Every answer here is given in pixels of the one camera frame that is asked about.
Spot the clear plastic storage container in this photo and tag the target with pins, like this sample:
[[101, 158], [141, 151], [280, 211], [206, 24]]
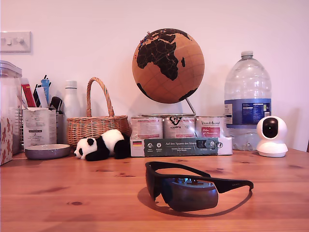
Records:
[[9, 96]]

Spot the tin can pink label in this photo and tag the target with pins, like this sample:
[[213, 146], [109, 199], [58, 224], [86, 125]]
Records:
[[147, 128]]

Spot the panda plush toy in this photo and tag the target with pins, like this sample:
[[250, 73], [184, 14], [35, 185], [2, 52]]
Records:
[[108, 142]]

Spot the small white round camera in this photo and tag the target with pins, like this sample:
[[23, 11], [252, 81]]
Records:
[[272, 147]]

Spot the black sunglasses blue mirrored lenses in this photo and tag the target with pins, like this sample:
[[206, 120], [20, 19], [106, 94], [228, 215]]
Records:
[[193, 198]]

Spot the cork globe on metal stand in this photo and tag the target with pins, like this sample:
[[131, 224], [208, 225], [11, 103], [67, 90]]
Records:
[[169, 72]]

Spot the shallow grey bowl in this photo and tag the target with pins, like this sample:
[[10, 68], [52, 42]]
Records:
[[48, 152]]

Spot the large clear water bottle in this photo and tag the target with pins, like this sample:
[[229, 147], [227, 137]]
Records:
[[248, 82]]

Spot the white light switch plate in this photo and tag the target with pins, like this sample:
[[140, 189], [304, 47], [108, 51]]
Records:
[[14, 41]]

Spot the tin can script label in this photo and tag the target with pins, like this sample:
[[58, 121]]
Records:
[[210, 128]]

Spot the red and white pack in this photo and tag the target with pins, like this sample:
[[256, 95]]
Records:
[[29, 95]]

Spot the tin can black logo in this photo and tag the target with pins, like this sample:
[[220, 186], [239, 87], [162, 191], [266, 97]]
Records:
[[179, 129]]

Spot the white printed carton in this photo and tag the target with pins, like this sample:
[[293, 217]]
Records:
[[38, 125]]

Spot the white insulated bottle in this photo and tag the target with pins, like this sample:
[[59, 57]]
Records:
[[72, 101]]

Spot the cardboard tray dark green print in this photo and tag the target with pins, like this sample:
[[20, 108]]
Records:
[[181, 147]]

